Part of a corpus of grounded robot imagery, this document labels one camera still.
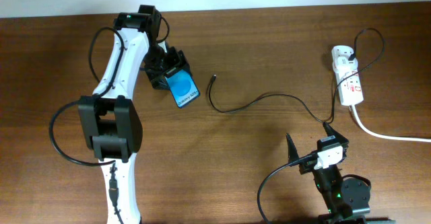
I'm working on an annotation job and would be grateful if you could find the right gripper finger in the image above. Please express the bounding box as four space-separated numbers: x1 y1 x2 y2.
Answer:
323 122 348 143
286 133 299 166

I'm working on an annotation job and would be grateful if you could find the thin black charging cable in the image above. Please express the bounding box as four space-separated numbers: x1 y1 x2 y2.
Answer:
205 28 386 124

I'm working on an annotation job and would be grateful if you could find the blue screen smartphone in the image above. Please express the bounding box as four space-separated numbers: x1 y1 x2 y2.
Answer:
165 69 200 108

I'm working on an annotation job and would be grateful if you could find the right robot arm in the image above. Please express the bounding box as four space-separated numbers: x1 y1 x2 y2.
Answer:
286 122 371 223

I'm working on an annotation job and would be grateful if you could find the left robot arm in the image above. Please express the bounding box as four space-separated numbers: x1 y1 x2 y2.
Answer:
78 5 200 223

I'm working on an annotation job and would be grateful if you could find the white USB charger plug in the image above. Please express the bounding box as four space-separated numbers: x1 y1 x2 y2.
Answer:
333 56 358 74

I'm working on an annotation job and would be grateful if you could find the white power strip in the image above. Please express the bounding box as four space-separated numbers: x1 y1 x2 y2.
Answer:
331 45 364 106

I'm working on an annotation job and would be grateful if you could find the thick white power cord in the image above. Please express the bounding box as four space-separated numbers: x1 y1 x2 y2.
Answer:
350 104 431 143

